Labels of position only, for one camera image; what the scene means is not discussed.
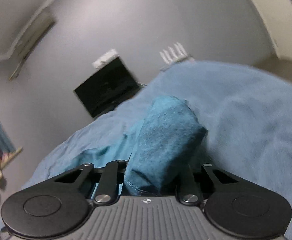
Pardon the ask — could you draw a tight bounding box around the teal hooded sweatshirt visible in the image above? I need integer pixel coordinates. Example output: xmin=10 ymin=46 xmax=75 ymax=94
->
xmin=47 ymin=95 xmax=209 ymax=197

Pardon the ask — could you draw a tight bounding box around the white wall power strip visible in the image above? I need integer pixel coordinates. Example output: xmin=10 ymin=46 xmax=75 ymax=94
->
xmin=92 ymin=49 xmax=118 ymax=69

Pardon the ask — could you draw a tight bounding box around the wall air conditioner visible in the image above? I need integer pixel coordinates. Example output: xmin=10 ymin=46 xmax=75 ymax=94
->
xmin=8 ymin=8 xmax=56 ymax=81

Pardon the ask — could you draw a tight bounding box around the white wifi router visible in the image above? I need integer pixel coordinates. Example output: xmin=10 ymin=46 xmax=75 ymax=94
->
xmin=159 ymin=42 xmax=189 ymax=63

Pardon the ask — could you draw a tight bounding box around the light blue fleece blanket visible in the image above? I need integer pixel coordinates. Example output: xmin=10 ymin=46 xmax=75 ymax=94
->
xmin=26 ymin=61 xmax=292 ymax=239

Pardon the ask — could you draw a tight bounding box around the wooden window sill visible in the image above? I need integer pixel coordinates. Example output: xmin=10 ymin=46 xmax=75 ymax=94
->
xmin=0 ymin=147 xmax=23 ymax=169

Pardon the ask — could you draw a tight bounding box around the black monitor screen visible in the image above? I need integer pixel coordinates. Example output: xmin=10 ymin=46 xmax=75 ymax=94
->
xmin=74 ymin=57 xmax=141 ymax=119

